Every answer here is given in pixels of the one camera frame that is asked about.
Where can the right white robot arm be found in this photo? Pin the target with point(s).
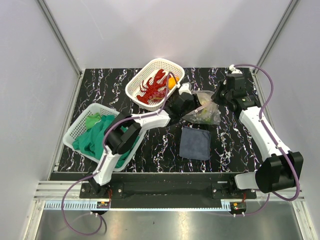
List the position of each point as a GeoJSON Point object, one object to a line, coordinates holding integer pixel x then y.
{"type": "Point", "coordinates": [281, 167]}

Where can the folded dark blue towel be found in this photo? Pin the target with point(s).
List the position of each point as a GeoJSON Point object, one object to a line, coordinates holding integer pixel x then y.
{"type": "Point", "coordinates": [195, 144]}

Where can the fake green cabbage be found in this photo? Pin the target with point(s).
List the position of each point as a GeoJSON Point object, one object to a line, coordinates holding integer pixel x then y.
{"type": "Point", "coordinates": [208, 113]}

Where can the fake red grapes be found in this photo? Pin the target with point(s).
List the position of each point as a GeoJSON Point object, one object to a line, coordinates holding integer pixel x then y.
{"type": "Point", "coordinates": [159, 94]}

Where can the right aluminium frame rail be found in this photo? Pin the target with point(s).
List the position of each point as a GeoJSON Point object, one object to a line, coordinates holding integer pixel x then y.
{"type": "Point", "coordinates": [278, 30]}

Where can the clear zip top bag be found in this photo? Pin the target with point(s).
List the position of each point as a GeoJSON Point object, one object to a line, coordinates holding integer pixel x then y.
{"type": "Point", "coordinates": [192, 116]}

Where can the aluminium frame rail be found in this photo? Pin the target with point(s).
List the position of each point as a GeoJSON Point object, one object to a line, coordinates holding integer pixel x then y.
{"type": "Point", "coordinates": [278, 30]}
{"type": "Point", "coordinates": [59, 36]}

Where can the red fake lobster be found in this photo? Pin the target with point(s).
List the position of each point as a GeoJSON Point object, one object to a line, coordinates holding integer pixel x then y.
{"type": "Point", "coordinates": [153, 84]}

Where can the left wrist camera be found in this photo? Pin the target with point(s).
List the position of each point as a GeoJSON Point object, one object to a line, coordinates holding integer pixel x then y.
{"type": "Point", "coordinates": [185, 88]}

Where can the white rectangular laundry basket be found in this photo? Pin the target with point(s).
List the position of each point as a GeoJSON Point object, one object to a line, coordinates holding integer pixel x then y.
{"type": "Point", "coordinates": [78, 126]}

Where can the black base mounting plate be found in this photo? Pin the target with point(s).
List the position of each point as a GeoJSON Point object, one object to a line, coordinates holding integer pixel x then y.
{"type": "Point", "coordinates": [123, 189]}

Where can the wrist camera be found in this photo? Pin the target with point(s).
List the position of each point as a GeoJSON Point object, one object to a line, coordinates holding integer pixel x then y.
{"type": "Point", "coordinates": [235, 69]}
{"type": "Point", "coordinates": [185, 88]}

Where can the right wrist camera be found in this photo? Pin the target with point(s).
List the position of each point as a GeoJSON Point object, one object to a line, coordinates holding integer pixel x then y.
{"type": "Point", "coordinates": [235, 69]}

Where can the fake orange fruit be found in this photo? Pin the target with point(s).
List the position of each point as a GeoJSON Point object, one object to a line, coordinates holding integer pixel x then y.
{"type": "Point", "coordinates": [172, 82]}

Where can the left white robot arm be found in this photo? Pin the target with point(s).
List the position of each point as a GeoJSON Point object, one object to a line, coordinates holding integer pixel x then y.
{"type": "Point", "coordinates": [120, 137]}

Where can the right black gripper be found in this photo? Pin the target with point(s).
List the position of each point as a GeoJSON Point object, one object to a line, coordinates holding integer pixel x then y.
{"type": "Point", "coordinates": [215, 97]}

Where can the black marble pattern mat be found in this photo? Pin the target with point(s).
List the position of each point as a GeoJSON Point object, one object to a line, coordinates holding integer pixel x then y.
{"type": "Point", "coordinates": [232, 148]}

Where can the green cloth garment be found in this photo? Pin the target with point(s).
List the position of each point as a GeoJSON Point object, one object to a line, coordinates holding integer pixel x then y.
{"type": "Point", "coordinates": [90, 142]}

